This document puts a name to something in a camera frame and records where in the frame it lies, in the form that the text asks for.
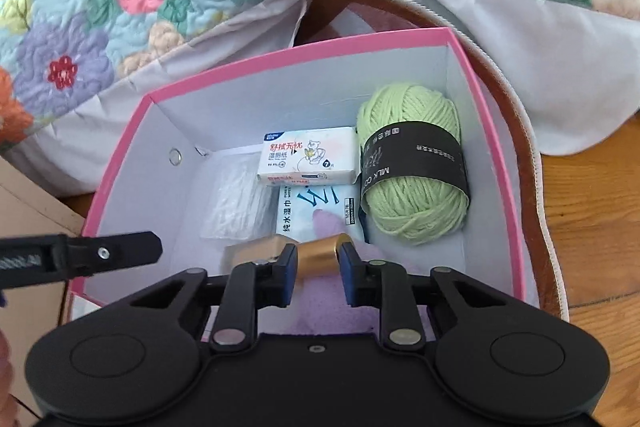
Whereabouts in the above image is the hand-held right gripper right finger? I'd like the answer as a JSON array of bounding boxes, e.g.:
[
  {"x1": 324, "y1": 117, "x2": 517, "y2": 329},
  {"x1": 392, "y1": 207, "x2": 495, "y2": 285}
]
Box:
[{"x1": 339, "y1": 242, "x2": 510, "y2": 353}]

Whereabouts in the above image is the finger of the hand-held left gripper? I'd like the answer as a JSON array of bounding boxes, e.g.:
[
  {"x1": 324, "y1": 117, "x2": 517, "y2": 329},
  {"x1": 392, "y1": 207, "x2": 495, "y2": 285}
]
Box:
[{"x1": 0, "y1": 231, "x2": 163, "y2": 293}]

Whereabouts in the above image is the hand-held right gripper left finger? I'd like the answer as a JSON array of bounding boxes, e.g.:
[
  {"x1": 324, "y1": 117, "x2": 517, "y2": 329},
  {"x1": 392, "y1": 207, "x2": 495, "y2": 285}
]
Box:
[{"x1": 129, "y1": 243, "x2": 300, "y2": 354}]

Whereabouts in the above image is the gold cosmetic bottle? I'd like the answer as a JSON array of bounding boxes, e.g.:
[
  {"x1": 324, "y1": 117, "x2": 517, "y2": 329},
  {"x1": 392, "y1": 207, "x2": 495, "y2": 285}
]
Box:
[{"x1": 222, "y1": 233, "x2": 351, "y2": 280}]

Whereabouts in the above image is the purple plush toy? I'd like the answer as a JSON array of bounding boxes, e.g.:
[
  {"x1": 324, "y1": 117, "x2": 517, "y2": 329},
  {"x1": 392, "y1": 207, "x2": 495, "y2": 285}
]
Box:
[{"x1": 292, "y1": 212, "x2": 436, "y2": 338}]

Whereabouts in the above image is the blue white wet wipes pack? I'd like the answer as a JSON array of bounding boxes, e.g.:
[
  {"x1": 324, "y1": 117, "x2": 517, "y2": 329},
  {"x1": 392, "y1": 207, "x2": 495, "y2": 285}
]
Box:
[{"x1": 272, "y1": 184, "x2": 363, "y2": 248}]

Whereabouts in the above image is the clear floss pick box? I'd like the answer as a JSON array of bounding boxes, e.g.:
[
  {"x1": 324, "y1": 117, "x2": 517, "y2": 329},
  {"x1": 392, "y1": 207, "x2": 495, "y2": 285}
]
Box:
[{"x1": 200, "y1": 157, "x2": 273, "y2": 240}]

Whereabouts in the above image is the green yarn ball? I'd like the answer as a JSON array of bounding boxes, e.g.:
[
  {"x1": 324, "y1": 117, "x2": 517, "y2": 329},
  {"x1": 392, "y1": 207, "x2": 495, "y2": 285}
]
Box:
[{"x1": 356, "y1": 83, "x2": 472, "y2": 248}]

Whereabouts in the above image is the pink cardboard box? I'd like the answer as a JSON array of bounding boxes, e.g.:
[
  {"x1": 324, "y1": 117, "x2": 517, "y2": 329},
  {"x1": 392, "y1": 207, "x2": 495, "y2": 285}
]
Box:
[{"x1": 67, "y1": 27, "x2": 543, "y2": 343}]

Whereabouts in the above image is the small white tissue pack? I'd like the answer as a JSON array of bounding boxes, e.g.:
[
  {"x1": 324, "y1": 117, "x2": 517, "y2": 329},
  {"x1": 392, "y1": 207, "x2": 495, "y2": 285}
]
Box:
[{"x1": 256, "y1": 127, "x2": 362, "y2": 186}]

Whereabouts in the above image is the beige wooden board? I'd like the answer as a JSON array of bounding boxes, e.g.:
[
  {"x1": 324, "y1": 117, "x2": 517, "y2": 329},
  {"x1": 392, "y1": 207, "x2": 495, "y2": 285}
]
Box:
[{"x1": 0, "y1": 157, "x2": 87, "y2": 427}]

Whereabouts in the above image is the checkered floor rug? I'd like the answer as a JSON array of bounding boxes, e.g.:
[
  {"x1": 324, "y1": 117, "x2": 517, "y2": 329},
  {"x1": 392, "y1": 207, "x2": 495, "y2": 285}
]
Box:
[{"x1": 295, "y1": 0, "x2": 571, "y2": 323}]

